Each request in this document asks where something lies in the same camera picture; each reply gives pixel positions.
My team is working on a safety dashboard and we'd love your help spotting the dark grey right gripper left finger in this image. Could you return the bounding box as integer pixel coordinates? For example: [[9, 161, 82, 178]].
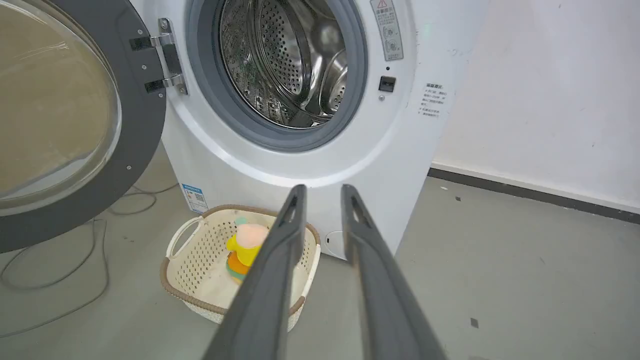
[[202, 184, 308, 360]]

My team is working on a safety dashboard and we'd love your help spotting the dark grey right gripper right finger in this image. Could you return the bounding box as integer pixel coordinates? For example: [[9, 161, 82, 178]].
[[341, 184, 447, 360]]

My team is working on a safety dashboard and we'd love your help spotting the white front-load washing machine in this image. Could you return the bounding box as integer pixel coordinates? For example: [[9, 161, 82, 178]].
[[128, 0, 492, 262]]

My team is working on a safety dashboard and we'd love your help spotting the grey round washing machine door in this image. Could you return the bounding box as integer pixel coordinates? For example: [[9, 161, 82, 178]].
[[0, 0, 189, 254]]

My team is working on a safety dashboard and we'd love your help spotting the yellow and pink plush doll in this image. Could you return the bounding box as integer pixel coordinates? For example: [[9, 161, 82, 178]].
[[225, 216, 271, 285]]

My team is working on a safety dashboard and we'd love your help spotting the cream perforated laundry basket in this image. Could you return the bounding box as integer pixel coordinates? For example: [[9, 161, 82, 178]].
[[160, 204, 322, 333]]

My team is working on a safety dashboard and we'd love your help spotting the dark grey wall baseboard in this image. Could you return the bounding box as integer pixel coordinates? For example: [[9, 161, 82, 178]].
[[428, 167, 640, 225]]

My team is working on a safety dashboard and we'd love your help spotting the thin grey floor cable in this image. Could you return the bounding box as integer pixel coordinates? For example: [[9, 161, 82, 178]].
[[0, 183, 180, 339]]

